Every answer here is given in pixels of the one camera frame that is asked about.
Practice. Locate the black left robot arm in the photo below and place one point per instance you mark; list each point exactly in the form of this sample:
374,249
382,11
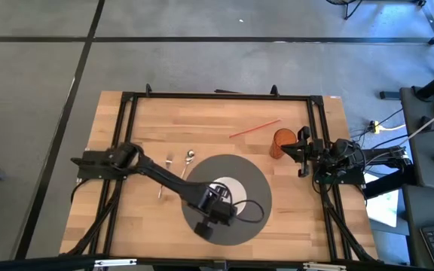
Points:
164,178

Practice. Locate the black chair base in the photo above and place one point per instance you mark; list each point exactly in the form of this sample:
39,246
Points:
352,5

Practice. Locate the silver metal spoon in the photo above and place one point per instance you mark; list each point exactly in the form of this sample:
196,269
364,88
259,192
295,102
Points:
190,154

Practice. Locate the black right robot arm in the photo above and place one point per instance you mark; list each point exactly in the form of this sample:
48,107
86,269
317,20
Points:
367,155

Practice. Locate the yellow power strip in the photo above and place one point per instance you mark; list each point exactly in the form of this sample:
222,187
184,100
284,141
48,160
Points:
375,127

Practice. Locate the grey desk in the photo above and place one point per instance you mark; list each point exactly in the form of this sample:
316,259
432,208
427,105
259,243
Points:
431,169

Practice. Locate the black aluminium table frame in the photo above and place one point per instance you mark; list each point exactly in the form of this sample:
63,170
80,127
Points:
220,96

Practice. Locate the silver metal fork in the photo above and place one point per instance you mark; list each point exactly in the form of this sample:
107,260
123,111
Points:
168,163

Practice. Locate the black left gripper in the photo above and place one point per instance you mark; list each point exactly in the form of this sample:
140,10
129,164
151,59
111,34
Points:
214,209

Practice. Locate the black overhead rig beam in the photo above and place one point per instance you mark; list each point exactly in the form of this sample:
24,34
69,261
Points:
32,263

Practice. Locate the orange faceted plastic cup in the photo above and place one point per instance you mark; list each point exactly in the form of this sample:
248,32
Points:
277,140

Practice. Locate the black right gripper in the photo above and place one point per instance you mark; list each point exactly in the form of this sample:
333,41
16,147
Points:
304,158

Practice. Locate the red plastic straw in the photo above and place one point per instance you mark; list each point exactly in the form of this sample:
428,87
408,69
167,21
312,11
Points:
254,128

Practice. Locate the round grey woven placemat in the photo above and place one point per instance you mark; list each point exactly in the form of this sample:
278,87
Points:
254,177

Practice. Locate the white bowl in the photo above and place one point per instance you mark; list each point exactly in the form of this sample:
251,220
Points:
239,192

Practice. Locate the white paper sheet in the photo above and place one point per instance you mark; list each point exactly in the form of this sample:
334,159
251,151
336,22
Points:
384,205

